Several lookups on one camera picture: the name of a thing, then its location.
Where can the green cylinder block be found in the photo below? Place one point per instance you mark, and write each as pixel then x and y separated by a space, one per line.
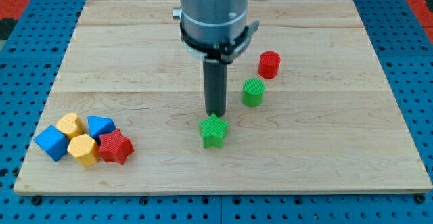
pixel 253 91

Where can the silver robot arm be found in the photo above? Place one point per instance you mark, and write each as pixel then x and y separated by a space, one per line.
pixel 216 29

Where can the green star block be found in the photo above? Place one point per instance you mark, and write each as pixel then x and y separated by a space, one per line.
pixel 213 131

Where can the red star block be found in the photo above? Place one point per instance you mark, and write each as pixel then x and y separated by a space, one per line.
pixel 115 147

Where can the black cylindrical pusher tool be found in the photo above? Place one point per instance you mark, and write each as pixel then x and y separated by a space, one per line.
pixel 215 88

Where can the red cylinder block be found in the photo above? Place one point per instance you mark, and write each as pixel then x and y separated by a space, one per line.
pixel 269 64

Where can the blue triangle block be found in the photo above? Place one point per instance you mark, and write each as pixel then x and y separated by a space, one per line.
pixel 99 126

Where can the yellow hexagon block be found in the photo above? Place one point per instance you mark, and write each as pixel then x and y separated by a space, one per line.
pixel 84 149

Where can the yellow heart block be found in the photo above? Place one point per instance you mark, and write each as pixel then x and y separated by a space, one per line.
pixel 71 125

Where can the blue cube block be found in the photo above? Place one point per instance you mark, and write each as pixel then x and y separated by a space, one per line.
pixel 53 142

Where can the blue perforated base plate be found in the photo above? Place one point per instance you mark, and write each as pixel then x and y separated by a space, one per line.
pixel 30 60

